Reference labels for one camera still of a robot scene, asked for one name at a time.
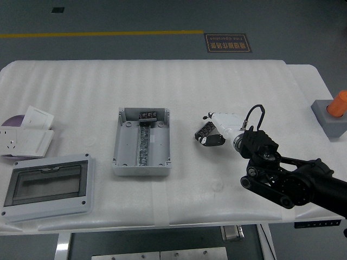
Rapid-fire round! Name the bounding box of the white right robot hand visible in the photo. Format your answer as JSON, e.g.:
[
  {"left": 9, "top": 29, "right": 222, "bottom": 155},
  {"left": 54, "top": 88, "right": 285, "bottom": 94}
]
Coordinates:
[{"left": 194, "top": 111, "right": 246, "bottom": 148}]

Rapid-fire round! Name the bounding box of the grey open junction box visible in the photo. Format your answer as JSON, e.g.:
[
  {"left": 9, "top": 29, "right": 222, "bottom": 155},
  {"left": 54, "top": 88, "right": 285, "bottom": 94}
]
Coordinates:
[{"left": 111, "top": 107, "right": 174, "bottom": 177}]

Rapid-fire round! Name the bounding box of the white foam mat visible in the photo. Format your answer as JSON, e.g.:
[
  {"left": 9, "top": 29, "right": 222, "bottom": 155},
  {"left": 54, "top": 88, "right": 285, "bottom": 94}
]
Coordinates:
[{"left": 0, "top": 59, "right": 298, "bottom": 232}]

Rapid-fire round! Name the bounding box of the brown floor sign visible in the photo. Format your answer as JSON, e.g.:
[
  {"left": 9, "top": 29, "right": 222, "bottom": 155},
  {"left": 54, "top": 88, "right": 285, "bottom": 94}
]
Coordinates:
[{"left": 203, "top": 33, "right": 253, "bottom": 54}]

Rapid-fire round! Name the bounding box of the grey block base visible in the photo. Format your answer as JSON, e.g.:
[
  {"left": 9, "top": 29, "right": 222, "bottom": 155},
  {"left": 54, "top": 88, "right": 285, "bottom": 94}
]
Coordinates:
[{"left": 311, "top": 99, "right": 347, "bottom": 141}]

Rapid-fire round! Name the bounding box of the orange cylinder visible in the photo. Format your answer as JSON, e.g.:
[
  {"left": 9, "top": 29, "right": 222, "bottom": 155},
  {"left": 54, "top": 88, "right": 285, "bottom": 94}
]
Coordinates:
[{"left": 326, "top": 90, "right": 347, "bottom": 118}]

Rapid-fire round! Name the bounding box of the white table leg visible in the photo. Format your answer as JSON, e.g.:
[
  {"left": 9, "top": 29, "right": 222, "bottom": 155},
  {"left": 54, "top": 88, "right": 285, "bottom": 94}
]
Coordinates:
[
  {"left": 54, "top": 232, "right": 73, "bottom": 260},
  {"left": 256, "top": 224, "right": 278, "bottom": 260}
]

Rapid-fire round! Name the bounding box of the black table control panel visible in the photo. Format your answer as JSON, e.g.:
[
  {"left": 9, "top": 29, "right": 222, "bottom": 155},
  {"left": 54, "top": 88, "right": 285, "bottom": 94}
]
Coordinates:
[{"left": 294, "top": 219, "right": 342, "bottom": 230}]

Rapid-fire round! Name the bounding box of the grey metal plate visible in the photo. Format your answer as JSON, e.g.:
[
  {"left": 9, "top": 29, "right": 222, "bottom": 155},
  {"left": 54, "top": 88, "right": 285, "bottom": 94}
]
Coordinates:
[
  {"left": 91, "top": 251, "right": 160, "bottom": 260},
  {"left": 159, "top": 250, "right": 229, "bottom": 260}
]

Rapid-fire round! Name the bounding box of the grey cover with tinted window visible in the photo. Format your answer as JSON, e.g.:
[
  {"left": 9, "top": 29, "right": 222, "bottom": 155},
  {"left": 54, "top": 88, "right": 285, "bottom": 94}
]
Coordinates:
[{"left": 0, "top": 153, "right": 96, "bottom": 223}]

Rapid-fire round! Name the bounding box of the purple disc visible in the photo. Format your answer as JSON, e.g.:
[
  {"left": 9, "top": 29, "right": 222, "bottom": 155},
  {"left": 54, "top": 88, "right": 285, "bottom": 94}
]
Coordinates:
[{"left": 1, "top": 115, "right": 27, "bottom": 127}]

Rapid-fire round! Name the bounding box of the white socket panel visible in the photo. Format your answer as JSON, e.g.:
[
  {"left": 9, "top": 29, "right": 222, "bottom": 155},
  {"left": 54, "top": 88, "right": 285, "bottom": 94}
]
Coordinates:
[{"left": 0, "top": 127, "right": 24, "bottom": 157}]

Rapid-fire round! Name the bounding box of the metal mounting rail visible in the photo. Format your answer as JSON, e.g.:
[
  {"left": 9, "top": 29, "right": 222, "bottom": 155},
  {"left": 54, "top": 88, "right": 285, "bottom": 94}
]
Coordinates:
[{"left": 134, "top": 121, "right": 152, "bottom": 167}]

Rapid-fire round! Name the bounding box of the metal table bracket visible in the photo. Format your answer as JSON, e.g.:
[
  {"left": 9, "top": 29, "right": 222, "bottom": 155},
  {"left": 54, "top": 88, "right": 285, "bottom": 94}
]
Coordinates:
[{"left": 220, "top": 225, "right": 245, "bottom": 242}]

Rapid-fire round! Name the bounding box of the white switch panel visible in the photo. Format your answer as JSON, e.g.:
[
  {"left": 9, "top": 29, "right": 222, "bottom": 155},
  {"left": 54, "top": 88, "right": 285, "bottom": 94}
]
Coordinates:
[
  {"left": 15, "top": 128, "right": 56, "bottom": 159},
  {"left": 21, "top": 105, "right": 55, "bottom": 130}
]

